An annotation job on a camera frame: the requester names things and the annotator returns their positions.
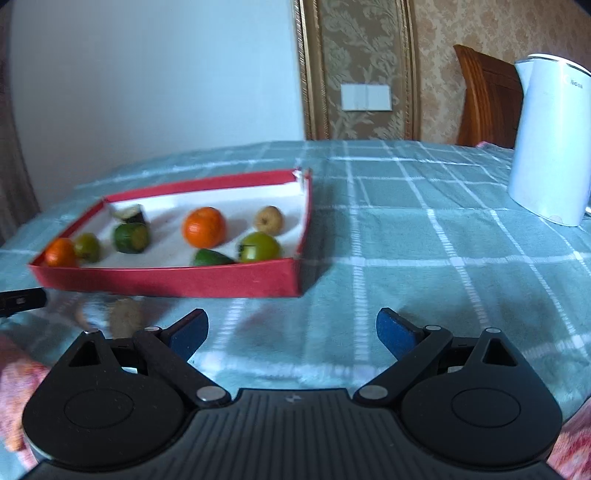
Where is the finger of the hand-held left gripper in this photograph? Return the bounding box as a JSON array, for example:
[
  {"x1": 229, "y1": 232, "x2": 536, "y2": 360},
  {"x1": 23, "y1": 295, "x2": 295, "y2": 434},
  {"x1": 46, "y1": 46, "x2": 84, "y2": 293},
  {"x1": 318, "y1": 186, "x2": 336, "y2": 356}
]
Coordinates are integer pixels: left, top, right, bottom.
[{"x1": 0, "y1": 288, "x2": 47, "y2": 317}]

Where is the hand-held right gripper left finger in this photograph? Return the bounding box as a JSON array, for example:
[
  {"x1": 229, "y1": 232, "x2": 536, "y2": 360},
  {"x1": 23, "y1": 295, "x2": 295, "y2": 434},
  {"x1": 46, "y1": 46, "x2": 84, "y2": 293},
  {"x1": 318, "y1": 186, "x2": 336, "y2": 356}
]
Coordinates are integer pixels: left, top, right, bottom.
[{"x1": 51, "y1": 308, "x2": 232, "y2": 408}]

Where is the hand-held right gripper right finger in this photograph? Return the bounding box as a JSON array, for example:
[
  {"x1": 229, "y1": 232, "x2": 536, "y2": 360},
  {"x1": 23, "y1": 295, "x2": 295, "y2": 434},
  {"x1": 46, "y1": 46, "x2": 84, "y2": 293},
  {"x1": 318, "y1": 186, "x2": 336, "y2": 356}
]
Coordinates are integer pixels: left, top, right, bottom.
[{"x1": 353, "y1": 308, "x2": 536, "y2": 408}]

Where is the red cardboard box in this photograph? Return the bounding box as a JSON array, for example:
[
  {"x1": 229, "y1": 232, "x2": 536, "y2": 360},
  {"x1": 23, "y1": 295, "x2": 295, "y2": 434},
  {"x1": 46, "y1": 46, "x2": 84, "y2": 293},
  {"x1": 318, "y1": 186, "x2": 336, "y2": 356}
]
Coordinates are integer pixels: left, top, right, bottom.
[{"x1": 28, "y1": 168, "x2": 314, "y2": 298}]

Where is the small yellow-green fruit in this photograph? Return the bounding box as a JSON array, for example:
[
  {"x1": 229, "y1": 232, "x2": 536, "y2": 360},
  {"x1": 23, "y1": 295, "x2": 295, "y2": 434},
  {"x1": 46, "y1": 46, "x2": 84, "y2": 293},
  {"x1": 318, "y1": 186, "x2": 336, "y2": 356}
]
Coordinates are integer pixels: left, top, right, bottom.
[{"x1": 74, "y1": 232, "x2": 102, "y2": 263}]

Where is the green cucumber chunk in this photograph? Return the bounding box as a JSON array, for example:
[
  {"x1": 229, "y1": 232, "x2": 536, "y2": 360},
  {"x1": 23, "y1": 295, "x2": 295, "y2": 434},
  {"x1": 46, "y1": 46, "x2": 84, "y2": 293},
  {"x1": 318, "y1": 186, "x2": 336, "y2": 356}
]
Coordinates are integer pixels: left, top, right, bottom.
[{"x1": 113, "y1": 223, "x2": 151, "y2": 254}]

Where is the large green round fruit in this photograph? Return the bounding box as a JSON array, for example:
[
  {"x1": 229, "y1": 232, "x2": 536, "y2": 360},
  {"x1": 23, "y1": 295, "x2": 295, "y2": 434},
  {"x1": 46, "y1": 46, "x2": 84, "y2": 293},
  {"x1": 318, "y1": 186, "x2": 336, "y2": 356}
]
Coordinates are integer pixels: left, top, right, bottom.
[{"x1": 236, "y1": 232, "x2": 282, "y2": 264}]

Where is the dark cucumber piece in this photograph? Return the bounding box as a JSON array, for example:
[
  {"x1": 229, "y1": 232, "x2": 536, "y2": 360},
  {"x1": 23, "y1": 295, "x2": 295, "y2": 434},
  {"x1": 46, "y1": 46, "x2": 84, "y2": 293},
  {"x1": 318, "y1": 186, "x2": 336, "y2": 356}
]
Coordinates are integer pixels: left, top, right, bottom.
[{"x1": 112, "y1": 204, "x2": 147, "y2": 226}]

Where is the small orange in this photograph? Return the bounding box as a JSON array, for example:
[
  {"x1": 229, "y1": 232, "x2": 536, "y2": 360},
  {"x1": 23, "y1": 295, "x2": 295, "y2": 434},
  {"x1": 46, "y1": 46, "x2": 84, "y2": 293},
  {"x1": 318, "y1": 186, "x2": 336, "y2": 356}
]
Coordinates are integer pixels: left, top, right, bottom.
[{"x1": 45, "y1": 237, "x2": 78, "y2": 267}]

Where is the green cucumber wedge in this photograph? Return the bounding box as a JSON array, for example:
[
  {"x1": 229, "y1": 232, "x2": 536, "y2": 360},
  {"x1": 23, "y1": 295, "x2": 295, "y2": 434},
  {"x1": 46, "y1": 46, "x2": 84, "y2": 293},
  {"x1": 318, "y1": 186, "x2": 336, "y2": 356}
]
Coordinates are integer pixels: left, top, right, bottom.
[{"x1": 191, "y1": 248, "x2": 236, "y2": 267}]

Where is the pink floral blanket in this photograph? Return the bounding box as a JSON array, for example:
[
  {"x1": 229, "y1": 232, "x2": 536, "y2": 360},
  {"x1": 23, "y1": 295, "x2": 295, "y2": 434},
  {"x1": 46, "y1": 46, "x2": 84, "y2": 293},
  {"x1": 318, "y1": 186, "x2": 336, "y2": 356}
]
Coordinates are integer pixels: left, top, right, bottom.
[{"x1": 0, "y1": 332, "x2": 58, "y2": 468}]

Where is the large orange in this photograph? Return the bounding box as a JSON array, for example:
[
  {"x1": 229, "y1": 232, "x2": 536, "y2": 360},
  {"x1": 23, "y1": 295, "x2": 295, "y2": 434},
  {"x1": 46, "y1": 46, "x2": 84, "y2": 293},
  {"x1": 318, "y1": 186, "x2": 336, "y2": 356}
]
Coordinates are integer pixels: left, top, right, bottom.
[{"x1": 182, "y1": 207, "x2": 228, "y2": 248}]

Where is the beige curtain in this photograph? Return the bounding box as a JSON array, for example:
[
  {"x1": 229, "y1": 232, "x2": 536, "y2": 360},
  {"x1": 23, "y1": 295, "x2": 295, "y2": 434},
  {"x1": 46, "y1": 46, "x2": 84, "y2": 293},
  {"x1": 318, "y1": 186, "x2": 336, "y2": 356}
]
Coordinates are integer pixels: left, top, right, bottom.
[{"x1": 0, "y1": 9, "x2": 40, "y2": 245}]

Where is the white electric kettle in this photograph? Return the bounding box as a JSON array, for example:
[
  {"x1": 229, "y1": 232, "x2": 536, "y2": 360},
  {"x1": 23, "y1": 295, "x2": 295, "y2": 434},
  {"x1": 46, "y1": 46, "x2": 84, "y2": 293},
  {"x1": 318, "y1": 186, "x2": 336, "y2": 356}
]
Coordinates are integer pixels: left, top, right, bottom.
[{"x1": 507, "y1": 53, "x2": 591, "y2": 228}]

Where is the wooden chair back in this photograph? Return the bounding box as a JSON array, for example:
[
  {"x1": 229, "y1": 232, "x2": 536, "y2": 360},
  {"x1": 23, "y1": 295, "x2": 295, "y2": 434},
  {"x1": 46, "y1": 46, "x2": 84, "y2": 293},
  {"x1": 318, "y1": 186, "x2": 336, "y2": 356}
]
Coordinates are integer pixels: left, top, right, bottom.
[{"x1": 452, "y1": 44, "x2": 525, "y2": 149}]

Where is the white wall switch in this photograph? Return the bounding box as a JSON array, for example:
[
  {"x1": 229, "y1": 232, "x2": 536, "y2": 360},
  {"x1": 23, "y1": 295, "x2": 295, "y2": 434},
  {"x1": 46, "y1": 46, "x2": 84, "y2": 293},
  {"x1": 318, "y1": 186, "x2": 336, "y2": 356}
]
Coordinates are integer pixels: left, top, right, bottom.
[
  {"x1": 341, "y1": 84, "x2": 368, "y2": 111},
  {"x1": 368, "y1": 84, "x2": 393, "y2": 112}
]

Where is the gold wall panel frame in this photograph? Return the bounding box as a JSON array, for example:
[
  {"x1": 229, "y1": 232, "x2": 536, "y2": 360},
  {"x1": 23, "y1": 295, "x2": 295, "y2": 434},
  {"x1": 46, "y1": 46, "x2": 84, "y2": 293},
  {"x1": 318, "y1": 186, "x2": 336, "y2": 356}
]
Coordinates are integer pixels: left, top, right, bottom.
[{"x1": 293, "y1": 0, "x2": 422, "y2": 141}]

